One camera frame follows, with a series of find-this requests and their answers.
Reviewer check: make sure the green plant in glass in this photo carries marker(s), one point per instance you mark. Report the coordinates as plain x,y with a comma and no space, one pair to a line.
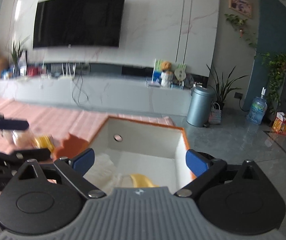
16,52

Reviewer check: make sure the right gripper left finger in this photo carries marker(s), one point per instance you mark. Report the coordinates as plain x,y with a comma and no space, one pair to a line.
73,171

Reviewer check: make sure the potted floor plant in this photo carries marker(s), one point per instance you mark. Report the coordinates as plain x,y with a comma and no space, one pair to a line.
223,86

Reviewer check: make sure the pink checkered tablecloth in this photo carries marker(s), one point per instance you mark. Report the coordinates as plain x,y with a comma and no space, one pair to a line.
59,122

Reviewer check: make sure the round paper fan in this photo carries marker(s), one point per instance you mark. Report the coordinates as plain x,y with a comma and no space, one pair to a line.
180,75

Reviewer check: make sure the black wall television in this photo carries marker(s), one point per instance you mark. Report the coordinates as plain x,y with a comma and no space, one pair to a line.
65,23

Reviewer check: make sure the teddy bear toy stack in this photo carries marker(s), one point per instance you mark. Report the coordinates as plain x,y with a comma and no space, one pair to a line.
166,74

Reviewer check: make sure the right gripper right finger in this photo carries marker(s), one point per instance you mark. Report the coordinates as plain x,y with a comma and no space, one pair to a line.
209,172

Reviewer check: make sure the hanging ivy plant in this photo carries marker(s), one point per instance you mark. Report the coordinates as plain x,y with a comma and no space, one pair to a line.
241,26

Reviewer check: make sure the green picture book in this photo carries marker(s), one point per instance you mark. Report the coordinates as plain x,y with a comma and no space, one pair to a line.
157,71

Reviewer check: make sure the climbing green plant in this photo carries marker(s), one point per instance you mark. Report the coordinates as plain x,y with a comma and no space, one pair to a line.
276,66

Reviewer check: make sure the colourful snack box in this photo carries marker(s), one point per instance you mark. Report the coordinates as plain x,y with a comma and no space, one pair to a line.
279,125

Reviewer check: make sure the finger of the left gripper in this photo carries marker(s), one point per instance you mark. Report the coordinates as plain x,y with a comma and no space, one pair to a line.
40,154
14,125

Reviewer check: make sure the red gift box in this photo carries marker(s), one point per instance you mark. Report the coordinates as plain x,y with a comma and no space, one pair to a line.
32,71

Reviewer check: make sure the white wifi router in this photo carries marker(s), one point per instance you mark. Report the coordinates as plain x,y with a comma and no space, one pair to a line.
68,71

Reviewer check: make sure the blue water bottle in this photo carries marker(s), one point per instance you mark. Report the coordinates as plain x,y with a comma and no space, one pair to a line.
258,108

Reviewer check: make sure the white marble TV cabinet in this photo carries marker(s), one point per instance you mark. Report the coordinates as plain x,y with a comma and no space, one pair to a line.
98,92

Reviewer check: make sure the yellow snack bag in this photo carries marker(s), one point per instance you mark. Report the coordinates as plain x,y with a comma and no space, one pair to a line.
43,141

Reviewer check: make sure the yellow cloth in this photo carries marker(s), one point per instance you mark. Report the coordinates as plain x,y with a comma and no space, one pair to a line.
140,180

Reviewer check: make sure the grey metal trash bin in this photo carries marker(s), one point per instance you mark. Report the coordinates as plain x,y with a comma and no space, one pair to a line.
200,106

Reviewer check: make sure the framed wall picture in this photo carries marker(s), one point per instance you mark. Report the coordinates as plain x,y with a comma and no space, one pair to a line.
243,7

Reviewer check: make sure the orange white storage box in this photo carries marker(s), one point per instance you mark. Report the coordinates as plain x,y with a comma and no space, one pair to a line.
154,150

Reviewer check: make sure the white cloth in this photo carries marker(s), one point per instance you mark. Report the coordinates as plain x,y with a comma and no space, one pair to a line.
104,175

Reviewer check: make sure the woven plastic basket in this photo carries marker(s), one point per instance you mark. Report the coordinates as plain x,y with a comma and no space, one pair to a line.
215,116

